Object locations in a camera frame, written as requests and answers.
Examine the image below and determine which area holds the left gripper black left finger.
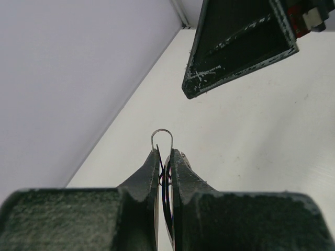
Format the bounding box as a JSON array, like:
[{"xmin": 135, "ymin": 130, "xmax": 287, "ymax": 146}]
[{"xmin": 1, "ymin": 150, "xmax": 160, "ymax": 250}]

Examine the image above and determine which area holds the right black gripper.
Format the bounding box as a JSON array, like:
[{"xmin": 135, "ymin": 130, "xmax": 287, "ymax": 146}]
[{"xmin": 182, "ymin": 1, "xmax": 327, "ymax": 99}]

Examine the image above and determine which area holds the metal keyring with keys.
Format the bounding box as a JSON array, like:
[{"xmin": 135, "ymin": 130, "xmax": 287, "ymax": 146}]
[{"xmin": 151, "ymin": 128, "xmax": 175, "ymax": 250}]

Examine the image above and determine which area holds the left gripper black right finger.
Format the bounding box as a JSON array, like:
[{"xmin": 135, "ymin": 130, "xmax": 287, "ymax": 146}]
[{"xmin": 170, "ymin": 150, "xmax": 334, "ymax": 250}]

